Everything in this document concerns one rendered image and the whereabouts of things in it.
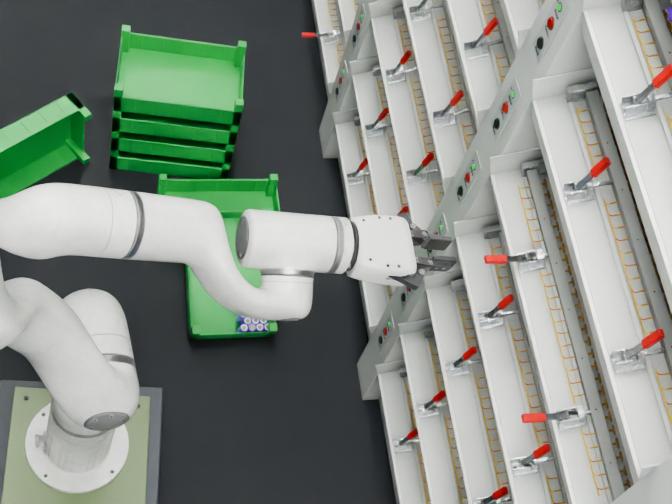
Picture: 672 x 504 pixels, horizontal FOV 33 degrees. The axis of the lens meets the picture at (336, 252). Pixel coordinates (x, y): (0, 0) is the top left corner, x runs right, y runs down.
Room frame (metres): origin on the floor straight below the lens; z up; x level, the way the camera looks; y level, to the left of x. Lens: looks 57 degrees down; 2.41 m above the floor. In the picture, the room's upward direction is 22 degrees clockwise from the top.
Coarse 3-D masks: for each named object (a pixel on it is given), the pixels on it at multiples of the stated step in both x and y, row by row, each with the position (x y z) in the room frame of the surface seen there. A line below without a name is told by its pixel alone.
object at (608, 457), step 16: (528, 176) 1.21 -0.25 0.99; (528, 208) 1.16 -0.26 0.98; (544, 208) 1.16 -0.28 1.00; (528, 224) 1.13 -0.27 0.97; (544, 224) 1.13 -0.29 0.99; (544, 240) 1.10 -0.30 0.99; (560, 256) 1.08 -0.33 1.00; (560, 272) 1.05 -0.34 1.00; (544, 288) 1.03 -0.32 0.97; (560, 288) 1.02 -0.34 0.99; (560, 304) 1.01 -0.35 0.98; (560, 320) 0.98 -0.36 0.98; (576, 320) 0.98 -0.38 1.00; (576, 336) 0.95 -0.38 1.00; (576, 352) 0.93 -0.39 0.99; (576, 368) 0.91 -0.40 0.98; (592, 384) 0.88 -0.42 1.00; (592, 400) 0.86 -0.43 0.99; (592, 416) 0.83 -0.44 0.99; (608, 432) 0.82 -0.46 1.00; (608, 448) 0.79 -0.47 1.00; (608, 464) 0.77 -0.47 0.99; (608, 480) 0.75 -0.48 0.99
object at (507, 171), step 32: (512, 160) 1.23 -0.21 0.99; (512, 192) 1.19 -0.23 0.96; (544, 192) 1.20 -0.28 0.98; (512, 224) 1.13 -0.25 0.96; (576, 288) 1.04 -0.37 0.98; (544, 320) 0.98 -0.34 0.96; (544, 352) 0.93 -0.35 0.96; (544, 384) 0.88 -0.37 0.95; (576, 384) 0.89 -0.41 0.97; (576, 448) 0.79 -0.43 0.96; (576, 480) 0.75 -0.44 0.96
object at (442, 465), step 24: (408, 336) 1.22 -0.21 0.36; (432, 336) 1.23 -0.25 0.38; (408, 360) 1.17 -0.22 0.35; (432, 360) 1.18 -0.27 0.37; (432, 384) 1.13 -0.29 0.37; (432, 408) 1.07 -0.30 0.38; (432, 432) 1.03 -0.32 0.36; (432, 456) 0.98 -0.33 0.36; (456, 456) 0.99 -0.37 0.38; (432, 480) 0.93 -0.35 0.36; (456, 480) 0.95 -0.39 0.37
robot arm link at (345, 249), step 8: (336, 224) 0.93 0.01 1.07; (344, 224) 0.93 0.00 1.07; (344, 232) 0.92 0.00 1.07; (352, 232) 0.93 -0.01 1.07; (344, 240) 0.91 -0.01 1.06; (352, 240) 0.91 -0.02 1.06; (344, 248) 0.90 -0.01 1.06; (352, 248) 0.91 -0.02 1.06; (336, 256) 0.89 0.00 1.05; (344, 256) 0.89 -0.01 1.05; (336, 264) 0.88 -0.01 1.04; (344, 264) 0.89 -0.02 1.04; (328, 272) 0.88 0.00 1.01; (336, 272) 0.88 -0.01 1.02
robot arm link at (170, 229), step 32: (160, 224) 0.76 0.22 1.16; (192, 224) 0.79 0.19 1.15; (128, 256) 0.71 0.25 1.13; (160, 256) 0.74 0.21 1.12; (192, 256) 0.76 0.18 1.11; (224, 256) 0.78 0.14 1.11; (224, 288) 0.76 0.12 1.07; (256, 288) 0.79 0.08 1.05; (288, 288) 0.81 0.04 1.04; (288, 320) 0.79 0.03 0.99
